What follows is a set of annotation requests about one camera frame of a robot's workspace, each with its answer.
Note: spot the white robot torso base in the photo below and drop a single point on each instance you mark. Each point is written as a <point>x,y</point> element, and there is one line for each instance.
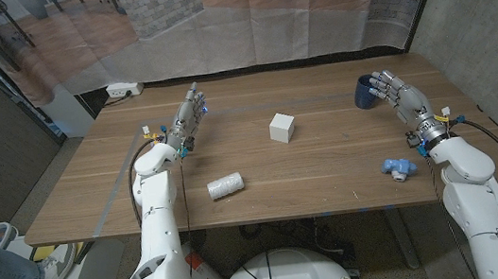
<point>294,272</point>

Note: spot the printed room backdrop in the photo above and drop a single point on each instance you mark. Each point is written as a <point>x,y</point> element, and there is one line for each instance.
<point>217,34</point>

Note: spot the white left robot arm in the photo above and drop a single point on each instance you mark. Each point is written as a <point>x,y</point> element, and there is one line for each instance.
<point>158,217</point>

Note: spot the grey tape strip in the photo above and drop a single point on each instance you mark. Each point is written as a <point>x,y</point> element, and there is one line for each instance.
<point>112,199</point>

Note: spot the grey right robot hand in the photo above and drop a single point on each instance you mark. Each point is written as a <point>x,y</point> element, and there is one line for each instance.
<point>408,103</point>

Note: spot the navy blue mug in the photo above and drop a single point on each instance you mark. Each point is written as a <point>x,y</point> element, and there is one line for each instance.
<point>364,97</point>

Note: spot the white cube block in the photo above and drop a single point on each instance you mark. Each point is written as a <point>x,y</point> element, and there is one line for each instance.
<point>282,128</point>

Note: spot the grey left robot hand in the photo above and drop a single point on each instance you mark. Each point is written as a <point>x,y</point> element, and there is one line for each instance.
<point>187,118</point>

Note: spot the white power strip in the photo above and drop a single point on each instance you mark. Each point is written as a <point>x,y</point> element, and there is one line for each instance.
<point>124,89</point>

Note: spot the grey table leg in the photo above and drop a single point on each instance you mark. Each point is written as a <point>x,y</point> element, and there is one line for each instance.
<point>401,235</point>

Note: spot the white sneaker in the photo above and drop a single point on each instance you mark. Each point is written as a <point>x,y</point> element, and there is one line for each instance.
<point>55,268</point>

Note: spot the yellow flat object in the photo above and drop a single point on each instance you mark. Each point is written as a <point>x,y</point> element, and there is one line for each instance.
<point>43,253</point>

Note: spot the light blue toy camera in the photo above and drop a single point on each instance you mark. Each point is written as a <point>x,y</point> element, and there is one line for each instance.
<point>397,166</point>

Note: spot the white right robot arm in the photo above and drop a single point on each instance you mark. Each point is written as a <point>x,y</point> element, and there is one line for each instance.
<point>476,207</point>

